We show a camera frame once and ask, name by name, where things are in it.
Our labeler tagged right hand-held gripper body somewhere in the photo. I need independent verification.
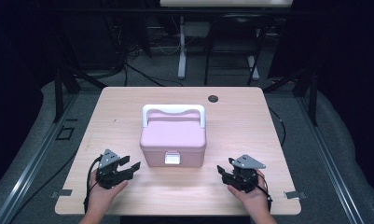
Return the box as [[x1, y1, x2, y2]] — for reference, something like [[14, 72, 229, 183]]
[[221, 154, 267, 192]]

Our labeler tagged white floor cable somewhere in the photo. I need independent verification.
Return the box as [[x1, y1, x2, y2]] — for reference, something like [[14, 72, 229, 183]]
[[149, 39, 182, 56]]

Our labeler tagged white desk leg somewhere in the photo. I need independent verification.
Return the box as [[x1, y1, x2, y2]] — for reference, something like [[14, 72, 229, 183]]
[[177, 15, 187, 79], [246, 55, 260, 81]]

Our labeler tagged person's right hand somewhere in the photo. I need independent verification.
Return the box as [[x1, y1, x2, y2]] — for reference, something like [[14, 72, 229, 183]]
[[227, 183, 271, 216]]

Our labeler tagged grey tape strip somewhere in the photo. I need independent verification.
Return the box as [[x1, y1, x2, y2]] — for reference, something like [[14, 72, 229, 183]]
[[284, 190, 308, 201], [50, 189, 74, 199]]

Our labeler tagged pink storage box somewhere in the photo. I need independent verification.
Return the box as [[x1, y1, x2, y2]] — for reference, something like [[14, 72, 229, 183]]
[[139, 104, 208, 169]]

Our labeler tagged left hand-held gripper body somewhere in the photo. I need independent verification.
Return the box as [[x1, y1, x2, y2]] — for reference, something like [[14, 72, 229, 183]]
[[95, 148, 134, 190]]

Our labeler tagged person's left hand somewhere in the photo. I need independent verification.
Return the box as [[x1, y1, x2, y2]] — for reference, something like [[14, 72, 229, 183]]
[[87, 169, 130, 215]]

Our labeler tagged thin black floor cable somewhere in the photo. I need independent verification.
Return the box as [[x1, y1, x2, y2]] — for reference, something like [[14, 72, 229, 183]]
[[7, 148, 80, 224]]

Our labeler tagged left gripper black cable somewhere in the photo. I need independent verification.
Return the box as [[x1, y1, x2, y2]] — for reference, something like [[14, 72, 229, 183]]
[[83, 155, 104, 213]]

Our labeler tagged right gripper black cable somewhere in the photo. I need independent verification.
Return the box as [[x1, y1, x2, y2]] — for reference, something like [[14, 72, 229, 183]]
[[252, 172, 273, 213]]

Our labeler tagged black metal frame stand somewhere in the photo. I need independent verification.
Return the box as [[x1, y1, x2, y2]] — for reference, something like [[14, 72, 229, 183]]
[[263, 66, 319, 127], [51, 66, 108, 123]]

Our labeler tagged black chair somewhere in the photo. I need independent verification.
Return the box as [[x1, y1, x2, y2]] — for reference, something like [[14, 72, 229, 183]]
[[203, 13, 270, 87]]

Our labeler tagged aluminium floor rail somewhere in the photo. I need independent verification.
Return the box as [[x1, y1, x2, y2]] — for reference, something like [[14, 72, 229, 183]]
[[0, 92, 80, 224], [296, 95, 367, 224]]

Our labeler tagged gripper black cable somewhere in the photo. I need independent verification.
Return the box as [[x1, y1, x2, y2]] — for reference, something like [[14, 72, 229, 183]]
[[252, 172, 273, 213], [83, 155, 104, 213]]

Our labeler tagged black table cable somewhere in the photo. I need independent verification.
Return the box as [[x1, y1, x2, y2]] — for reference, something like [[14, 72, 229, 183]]
[[268, 106, 287, 147]]

